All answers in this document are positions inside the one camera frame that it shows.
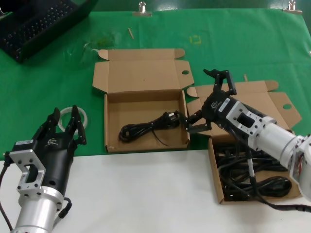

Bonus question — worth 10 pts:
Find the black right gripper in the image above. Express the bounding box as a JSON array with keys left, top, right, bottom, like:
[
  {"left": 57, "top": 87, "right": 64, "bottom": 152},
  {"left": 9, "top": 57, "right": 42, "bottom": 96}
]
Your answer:
[{"left": 181, "top": 68, "right": 238, "bottom": 134}]

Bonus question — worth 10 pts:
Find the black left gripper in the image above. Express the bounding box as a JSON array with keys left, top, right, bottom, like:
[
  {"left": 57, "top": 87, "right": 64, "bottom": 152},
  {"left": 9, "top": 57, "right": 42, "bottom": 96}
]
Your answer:
[{"left": 32, "top": 104, "right": 88, "bottom": 195}]

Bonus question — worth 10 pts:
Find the open brown cardboard box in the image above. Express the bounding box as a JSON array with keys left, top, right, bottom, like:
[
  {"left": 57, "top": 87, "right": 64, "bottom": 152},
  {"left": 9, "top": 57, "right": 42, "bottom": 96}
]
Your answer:
[
  {"left": 92, "top": 48, "right": 196, "bottom": 153},
  {"left": 186, "top": 80, "right": 303, "bottom": 205}
]

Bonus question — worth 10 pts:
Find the clear tape roll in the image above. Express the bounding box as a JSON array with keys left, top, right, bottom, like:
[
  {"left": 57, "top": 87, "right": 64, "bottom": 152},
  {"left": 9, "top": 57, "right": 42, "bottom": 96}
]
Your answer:
[{"left": 59, "top": 105, "right": 89, "bottom": 130}]

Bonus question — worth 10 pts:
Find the green table cloth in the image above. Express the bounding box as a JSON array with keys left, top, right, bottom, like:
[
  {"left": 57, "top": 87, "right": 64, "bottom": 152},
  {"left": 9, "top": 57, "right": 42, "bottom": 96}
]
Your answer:
[{"left": 0, "top": 8, "right": 311, "bottom": 162}]

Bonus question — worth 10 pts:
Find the black laptop keyboard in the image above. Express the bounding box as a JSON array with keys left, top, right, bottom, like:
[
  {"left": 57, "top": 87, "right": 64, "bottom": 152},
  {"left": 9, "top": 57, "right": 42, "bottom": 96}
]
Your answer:
[{"left": 0, "top": 0, "right": 99, "bottom": 65}]

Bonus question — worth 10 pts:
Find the silver metal binder clip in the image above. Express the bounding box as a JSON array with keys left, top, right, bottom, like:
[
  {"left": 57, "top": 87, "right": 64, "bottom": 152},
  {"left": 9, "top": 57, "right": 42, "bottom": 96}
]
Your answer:
[
  {"left": 132, "top": 1, "right": 153, "bottom": 17},
  {"left": 282, "top": 0, "right": 303, "bottom": 14}
]

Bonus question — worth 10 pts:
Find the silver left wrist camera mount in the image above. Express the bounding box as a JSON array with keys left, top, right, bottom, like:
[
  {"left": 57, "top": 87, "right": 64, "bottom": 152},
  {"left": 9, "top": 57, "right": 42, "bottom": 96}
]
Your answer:
[{"left": 9, "top": 139, "right": 47, "bottom": 196}]

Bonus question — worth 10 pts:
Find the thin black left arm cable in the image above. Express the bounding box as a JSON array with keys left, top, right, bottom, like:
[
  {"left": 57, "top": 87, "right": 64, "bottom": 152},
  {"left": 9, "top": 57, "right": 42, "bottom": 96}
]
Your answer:
[{"left": 0, "top": 150, "right": 13, "bottom": 232}]

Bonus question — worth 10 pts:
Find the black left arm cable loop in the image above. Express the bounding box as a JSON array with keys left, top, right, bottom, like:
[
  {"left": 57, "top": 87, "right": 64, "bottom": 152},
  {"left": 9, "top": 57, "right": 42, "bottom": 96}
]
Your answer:
[{"left": 56, "top": 196, "right": 73, "bottom": 227}]

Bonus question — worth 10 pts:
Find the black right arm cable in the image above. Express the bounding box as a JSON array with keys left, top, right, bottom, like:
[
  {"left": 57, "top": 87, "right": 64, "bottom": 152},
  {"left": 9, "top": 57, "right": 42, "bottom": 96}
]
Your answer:
[{"left": 243, "top": 135, "right": 311, "bottom": 215}]

